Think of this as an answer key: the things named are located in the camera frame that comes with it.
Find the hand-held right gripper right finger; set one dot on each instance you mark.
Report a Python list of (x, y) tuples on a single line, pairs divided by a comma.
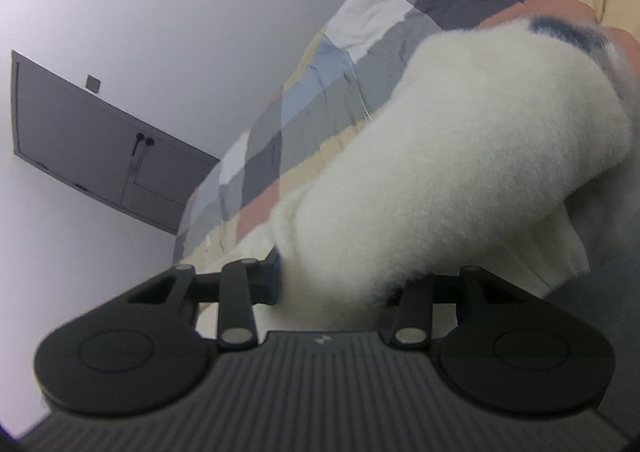
[(415, 307)]

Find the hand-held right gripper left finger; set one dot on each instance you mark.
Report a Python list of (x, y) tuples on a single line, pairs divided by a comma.
[(235, 292)]

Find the grey door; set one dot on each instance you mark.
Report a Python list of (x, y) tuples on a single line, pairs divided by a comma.
[(100, 146)]

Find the patchwork quilt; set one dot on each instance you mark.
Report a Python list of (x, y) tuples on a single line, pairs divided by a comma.
[(350, 56)]

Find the grey wall switch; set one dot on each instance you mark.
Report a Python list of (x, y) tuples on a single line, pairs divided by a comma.
[(92, 83)]

